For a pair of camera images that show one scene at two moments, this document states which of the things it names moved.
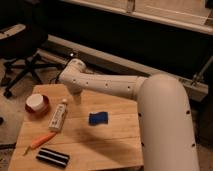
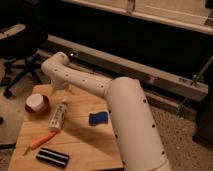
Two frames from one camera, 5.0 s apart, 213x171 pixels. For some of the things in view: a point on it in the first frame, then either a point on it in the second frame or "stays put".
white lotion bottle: x=57 y=118 stays put
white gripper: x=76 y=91 to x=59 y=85
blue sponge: x=95 y=118 stays put
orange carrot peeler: x=36 y=143 stays put
